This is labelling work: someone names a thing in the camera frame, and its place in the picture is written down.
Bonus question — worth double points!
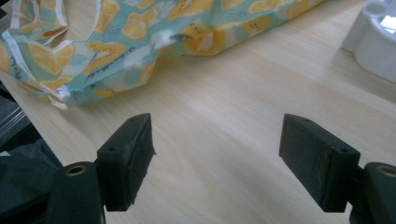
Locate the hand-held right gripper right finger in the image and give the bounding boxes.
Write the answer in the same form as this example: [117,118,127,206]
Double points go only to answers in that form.
[278,113,362,214]

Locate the white plastic holder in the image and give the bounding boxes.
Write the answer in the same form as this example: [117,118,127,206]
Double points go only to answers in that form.
[340,0,396,84]

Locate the lemon print teal cloth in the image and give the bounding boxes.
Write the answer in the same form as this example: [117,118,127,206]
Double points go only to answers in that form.
[0,0,326,110]

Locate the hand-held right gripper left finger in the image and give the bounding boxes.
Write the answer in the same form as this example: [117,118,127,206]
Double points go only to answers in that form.
[94,112,157,213]

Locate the dark cloth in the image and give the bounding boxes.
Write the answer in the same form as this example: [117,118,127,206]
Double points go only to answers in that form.
[0,138,64,218]

